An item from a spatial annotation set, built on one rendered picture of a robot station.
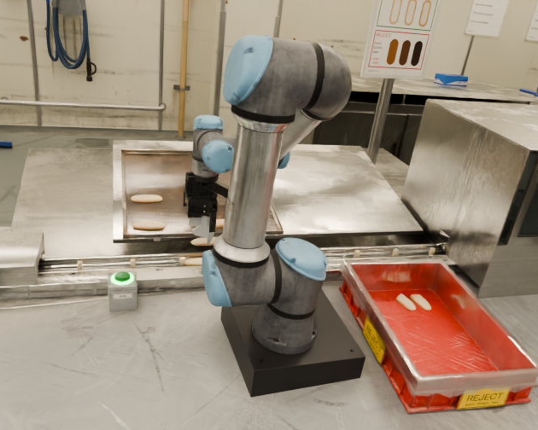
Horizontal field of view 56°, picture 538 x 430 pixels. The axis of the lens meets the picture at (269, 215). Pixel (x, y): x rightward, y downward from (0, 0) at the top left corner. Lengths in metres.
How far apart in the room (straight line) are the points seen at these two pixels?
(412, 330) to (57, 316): 0.92
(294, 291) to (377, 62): 1.44
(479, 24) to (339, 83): 5.33
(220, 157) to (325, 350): 0.51
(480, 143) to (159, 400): 1.15
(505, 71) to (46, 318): 5.89
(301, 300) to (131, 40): 4.16
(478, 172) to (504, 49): 4.88
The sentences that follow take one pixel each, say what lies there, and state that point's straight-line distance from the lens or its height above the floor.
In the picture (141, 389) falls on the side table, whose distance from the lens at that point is 1.17.
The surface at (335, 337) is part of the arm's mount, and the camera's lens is 1.23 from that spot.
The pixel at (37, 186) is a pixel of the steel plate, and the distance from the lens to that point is 2.07.
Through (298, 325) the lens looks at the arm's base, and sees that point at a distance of 1.12.
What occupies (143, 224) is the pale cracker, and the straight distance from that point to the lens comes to 1.58.
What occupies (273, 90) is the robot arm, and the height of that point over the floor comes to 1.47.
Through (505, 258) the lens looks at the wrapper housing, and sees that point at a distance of 1.65.
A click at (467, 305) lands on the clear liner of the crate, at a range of 1.50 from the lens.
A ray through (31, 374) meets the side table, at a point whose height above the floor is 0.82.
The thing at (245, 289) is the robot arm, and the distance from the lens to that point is 1.01.
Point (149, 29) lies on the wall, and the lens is 5.00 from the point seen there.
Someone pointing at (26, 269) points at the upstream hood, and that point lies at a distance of 1.40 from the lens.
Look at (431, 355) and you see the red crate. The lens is 1.39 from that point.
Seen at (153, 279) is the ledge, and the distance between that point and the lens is 1.41.
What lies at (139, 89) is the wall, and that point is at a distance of 5.10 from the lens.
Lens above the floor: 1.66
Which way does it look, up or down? 26 degrees down
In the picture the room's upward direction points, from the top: 7 degrees clockwise
